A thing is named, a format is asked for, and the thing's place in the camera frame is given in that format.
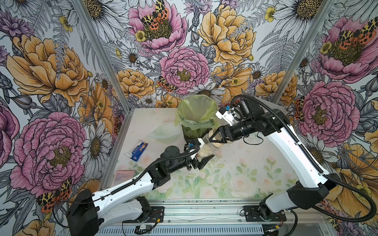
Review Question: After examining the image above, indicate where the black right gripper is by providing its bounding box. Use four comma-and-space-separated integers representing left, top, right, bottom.
210, 116, 257, 143

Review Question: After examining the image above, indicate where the glass jar beige lid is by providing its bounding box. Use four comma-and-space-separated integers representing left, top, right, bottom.
196, 129, 223, 158

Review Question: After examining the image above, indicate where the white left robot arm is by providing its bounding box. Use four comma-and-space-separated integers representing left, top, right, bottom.
66, 146, 214, 236

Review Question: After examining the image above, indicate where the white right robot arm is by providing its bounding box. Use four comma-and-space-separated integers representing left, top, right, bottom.
209, 97, 336, 221

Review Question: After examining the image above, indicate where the green plastic bin liner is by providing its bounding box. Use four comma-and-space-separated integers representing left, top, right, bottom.
174, 95, 219, 130

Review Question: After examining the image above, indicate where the blue snack packet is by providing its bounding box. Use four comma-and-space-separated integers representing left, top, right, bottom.
125, 140, 148, 162

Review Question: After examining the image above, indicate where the pink red packet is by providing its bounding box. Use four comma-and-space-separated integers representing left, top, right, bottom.
113, 170, 135, 186

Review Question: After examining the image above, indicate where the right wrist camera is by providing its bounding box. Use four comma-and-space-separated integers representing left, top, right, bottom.
216, 107, 236, 126

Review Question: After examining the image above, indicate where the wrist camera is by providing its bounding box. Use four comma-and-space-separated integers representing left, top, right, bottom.
185, 138, 205, 150
216, 107, 236, 126

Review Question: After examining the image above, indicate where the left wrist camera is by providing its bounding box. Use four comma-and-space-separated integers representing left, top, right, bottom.
185, 138, 205, 150

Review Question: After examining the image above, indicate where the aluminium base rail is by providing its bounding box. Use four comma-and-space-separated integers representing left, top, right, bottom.
75, 197, 328, 236

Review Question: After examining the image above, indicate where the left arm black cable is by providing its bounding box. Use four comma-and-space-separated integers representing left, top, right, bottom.
109, 146, 201, 195

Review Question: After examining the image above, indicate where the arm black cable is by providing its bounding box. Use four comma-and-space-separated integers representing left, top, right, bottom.
109, 146, 201, 195
229, 94, 377, 223

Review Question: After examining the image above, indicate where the aluminium frame post right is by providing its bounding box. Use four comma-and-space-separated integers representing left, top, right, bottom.
271, 0, 336, 103

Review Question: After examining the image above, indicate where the aluminium frame post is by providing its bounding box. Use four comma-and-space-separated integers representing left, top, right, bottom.
271, 0, 336, 103
72, 1, 133, 114

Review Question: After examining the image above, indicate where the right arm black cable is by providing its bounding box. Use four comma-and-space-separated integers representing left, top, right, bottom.
229, 94, 377, 223

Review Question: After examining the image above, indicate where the aluminium frame post left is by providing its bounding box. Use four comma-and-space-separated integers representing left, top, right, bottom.
72, 1, 133, 114

